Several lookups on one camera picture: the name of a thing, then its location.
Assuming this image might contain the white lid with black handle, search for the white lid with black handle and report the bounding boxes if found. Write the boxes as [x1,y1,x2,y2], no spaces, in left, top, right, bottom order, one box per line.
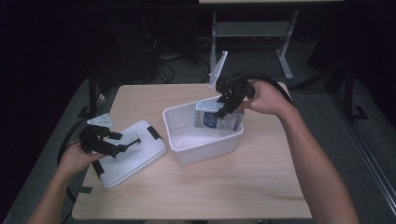
[92,119,168,189]

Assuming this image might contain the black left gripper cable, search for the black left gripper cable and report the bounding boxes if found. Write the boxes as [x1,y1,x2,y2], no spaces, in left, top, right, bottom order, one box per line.
[56,116,94,204]

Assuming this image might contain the white plastic storage box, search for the white plastic storage box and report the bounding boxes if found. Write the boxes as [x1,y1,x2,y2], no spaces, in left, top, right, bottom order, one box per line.
[162,95,246,167]

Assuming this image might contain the tangle of floor cables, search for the tangle of floor cables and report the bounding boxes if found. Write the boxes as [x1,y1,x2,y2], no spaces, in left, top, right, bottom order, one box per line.
[141,34,213,84]

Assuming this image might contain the white and blue carton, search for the white and blue carton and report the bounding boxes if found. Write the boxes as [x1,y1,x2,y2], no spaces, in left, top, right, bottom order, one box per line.
[194,99,245,132]

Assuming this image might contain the person's left hand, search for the person's left hand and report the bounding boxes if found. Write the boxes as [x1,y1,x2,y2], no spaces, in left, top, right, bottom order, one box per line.
[57,141,109,179]

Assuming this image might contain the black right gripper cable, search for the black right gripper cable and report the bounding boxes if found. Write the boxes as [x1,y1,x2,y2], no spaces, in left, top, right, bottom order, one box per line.
[229,73,295,105]

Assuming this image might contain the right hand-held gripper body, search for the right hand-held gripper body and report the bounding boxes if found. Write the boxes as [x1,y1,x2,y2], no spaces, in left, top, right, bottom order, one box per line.
[208,50,257,105]

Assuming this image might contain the black metal stand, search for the black metal stand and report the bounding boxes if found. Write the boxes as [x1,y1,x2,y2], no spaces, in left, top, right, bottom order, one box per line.
[78,69,105,119]
[341,66,369,123]

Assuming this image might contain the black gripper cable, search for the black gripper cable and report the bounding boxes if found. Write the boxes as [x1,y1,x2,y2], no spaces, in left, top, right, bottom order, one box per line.
[229,73,295,105]
[56,116,94,204]

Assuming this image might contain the person's right hand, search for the person's right hand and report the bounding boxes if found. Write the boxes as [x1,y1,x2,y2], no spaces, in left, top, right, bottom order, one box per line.
[238,78,296,119]

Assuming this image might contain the grey metal stand frame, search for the grey metal stand frame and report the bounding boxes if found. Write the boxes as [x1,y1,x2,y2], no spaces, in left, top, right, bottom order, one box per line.
[209,8,300,81]

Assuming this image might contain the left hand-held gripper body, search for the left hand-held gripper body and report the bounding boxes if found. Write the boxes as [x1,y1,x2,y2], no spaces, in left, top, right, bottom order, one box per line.
[78,113,114,155]

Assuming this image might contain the metal floor rail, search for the metal floor rail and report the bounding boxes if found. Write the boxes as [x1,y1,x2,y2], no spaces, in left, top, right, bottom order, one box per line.
[330,92,396,217]

